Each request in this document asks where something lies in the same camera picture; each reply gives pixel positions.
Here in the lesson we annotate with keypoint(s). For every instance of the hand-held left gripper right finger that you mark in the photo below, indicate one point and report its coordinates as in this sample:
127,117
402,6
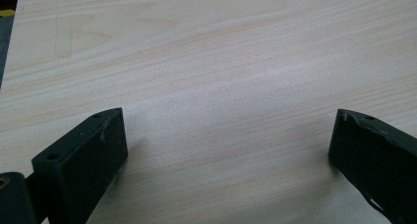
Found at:
377,158

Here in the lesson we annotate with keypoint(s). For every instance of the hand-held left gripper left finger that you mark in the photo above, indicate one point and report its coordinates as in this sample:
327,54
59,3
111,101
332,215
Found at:
78,161

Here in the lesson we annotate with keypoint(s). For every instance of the yellow and black object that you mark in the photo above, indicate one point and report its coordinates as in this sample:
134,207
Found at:
7,8

